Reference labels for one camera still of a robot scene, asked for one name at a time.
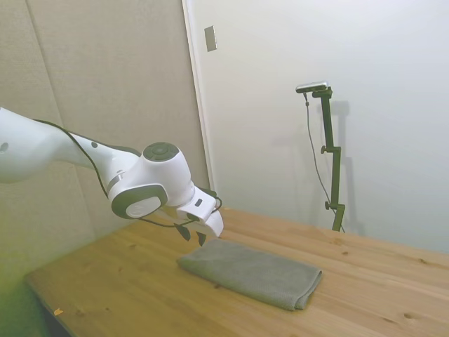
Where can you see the dark jointed camera stand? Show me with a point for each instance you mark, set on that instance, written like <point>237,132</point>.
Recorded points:
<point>336,175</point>

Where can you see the small orange scrap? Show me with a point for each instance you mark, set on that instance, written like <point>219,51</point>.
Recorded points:
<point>58,311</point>

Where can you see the grey wall plate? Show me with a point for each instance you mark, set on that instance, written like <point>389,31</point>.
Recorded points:
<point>211,38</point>

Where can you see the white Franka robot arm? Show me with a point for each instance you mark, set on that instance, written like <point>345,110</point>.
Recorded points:
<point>35,154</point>

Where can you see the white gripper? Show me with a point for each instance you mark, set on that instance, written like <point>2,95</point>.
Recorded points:
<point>214,226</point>

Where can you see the white door frame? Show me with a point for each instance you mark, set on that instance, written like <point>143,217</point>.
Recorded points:
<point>200,105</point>

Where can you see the silver bar camera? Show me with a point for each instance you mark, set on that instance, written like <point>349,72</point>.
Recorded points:
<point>312,86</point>

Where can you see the grey folded towel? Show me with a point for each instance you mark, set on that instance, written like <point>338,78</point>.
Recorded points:
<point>252,270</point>

